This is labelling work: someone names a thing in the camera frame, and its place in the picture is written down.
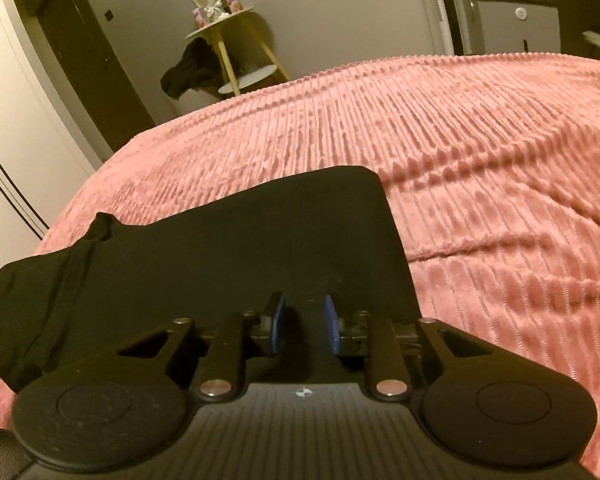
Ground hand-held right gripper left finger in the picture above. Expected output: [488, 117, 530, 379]
[115, 291, 287, 402]

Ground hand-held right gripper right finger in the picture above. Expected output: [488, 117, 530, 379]
[322, 294, 481, 402]

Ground black pants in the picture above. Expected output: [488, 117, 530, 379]
[0, 165, 421, 393]

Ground pink ribbed blanket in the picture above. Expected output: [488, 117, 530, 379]
[0, 52, 600, 480]

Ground white wardrobe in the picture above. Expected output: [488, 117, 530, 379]
[0, 0, 106, 261]

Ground dark cloth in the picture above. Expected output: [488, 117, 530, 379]
[160, 39, 220, 101]

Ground dark brown door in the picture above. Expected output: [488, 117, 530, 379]
[7, 0, 156, 161]

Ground round white side table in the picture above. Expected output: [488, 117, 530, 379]
[182, 5, 291, 97]

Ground white tower fan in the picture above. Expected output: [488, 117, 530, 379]
[422, 0, 453, 56]

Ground grey cabinet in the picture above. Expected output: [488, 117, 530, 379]
[461, 0, 561, 56]

